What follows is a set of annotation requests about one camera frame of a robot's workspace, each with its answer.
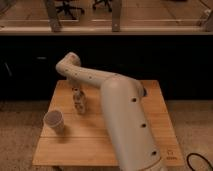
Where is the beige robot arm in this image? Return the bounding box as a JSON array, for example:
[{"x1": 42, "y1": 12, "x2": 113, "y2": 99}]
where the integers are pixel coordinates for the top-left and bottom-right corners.
[{"x1": 56, "y1": 52, "x2": 168, "y2": 171}]

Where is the small clear plastic bottle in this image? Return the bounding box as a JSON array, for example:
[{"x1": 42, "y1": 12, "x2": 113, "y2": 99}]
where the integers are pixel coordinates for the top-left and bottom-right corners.
[{"x1": 73, "y1": 89, "x2": 86, "y2": 114}]

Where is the white paper cup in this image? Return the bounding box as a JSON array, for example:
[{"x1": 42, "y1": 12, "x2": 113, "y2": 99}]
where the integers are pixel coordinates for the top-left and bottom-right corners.
[{"x1": 43, "y1": 110, "x2": 64, "y2": 134}]

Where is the black office chair base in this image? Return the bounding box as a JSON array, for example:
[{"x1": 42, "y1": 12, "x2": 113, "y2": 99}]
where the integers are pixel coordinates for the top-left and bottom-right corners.
[{"x1": 56, "y1": 0, "x2": 85, "y2": 20}]

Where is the grey metal frame post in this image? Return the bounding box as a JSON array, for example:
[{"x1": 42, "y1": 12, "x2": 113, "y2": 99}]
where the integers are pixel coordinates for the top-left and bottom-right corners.
[{"x1": 44, "y1": 0, "x2": 61, "y2": 32}]

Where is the grey metal centre post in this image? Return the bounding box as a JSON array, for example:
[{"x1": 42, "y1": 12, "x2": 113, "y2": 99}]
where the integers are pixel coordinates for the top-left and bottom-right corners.
[{"x1": 112, "y1": 0, "x2": 122, "y2": 32}]

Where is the black floor cable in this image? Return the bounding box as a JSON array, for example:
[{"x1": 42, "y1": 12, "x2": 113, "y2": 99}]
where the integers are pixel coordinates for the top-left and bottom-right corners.
[{"x1": 185, "y1": 152, "x2": 213, "y2": 171}]

